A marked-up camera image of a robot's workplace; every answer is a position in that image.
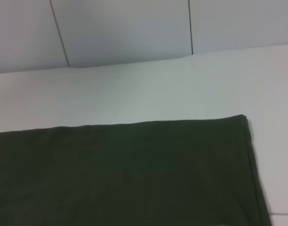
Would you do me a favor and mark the dark green shirt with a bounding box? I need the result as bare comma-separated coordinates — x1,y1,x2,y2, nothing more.
0,114,274,226

